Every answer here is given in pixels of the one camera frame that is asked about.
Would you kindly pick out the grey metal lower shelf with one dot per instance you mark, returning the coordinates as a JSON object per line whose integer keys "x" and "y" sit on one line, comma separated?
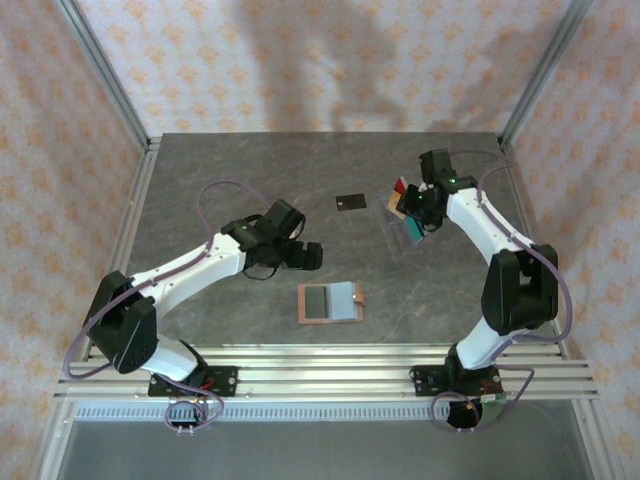
{"x": 325, "y": 450}

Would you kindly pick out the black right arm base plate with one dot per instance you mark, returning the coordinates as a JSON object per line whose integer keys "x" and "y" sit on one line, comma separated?
{"x": 422, "y": 381}

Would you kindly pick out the black round connector housing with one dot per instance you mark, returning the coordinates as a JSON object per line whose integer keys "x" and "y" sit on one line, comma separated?
{"x": 457, "y": 415}

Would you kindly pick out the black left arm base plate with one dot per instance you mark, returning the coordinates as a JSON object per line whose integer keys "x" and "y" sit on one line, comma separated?
{"x": 225, "y": 381}

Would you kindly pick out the clear acrylic card stand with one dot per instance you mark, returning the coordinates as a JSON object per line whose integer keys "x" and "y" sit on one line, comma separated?
{"x": 395, "y": 235}

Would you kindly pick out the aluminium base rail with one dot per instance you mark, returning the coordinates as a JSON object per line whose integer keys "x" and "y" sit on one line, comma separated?
{"x": 325, "y": 370}

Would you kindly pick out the black terminal block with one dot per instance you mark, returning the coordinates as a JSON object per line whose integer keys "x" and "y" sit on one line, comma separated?
{"x": 186, "y": 415}

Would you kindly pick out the aluminium table side rail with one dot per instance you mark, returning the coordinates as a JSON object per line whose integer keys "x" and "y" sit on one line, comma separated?
{"x": 136, "y": 200}
{"x": 521, "y": 200}

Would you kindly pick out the teal card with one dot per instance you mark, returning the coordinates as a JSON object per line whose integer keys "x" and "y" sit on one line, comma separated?
{"x": 414, "y": 230}

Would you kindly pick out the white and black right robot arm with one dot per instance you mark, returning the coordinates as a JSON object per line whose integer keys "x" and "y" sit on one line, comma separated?
{"x": 480, "y": 225}

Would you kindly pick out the aluminium frame post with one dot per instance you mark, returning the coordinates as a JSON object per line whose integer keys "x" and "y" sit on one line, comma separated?
{"x": 102, "y": 70}
{"x": 546, "y": 70}

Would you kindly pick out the black card with red dot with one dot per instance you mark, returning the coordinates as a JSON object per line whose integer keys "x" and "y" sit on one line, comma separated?
{"x": 351, "y": 202}

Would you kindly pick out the gold card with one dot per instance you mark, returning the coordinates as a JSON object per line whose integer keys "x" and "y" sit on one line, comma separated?
{"x": 393, "y": 202}

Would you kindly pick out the small green circuit board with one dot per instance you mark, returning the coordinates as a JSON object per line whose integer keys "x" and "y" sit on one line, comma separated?
{"x": 492, "y": 397}

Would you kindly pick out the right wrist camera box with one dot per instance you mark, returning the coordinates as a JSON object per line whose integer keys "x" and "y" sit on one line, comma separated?
{"x": 424, "y": 187}

